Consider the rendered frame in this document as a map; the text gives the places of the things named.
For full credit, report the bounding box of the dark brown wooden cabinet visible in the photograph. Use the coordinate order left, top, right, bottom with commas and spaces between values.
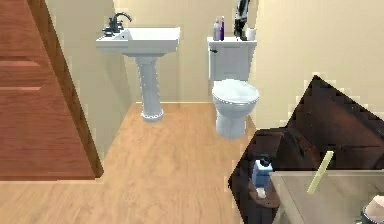
227, 75, 384, 224

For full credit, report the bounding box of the black sink faucet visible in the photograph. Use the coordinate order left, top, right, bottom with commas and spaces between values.
102, 12, 133, 37

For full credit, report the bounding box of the purple bottle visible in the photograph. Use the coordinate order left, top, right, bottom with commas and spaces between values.
219, 15, 226, 42

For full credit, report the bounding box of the brown wooden room door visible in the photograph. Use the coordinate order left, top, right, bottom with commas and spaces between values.
0, 0, 105, 181

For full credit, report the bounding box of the grey round bin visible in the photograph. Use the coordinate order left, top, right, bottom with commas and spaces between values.
361, 195, 384, 224

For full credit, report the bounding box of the grey spray bottle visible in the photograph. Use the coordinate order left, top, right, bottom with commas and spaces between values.
212, 17, 222, 42

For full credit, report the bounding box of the blue soap dispenser bottle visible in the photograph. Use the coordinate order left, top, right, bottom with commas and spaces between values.
251, 154, 274, 200

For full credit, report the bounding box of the white pedestal sink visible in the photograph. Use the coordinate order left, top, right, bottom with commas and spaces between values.
95, 27, 182, 123

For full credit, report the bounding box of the white toilet paper roll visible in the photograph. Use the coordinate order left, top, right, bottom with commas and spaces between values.
245, 27, 257, 42

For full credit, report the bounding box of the pale green door handle bar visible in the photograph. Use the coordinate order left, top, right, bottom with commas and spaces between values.
306, 150, 335, 195

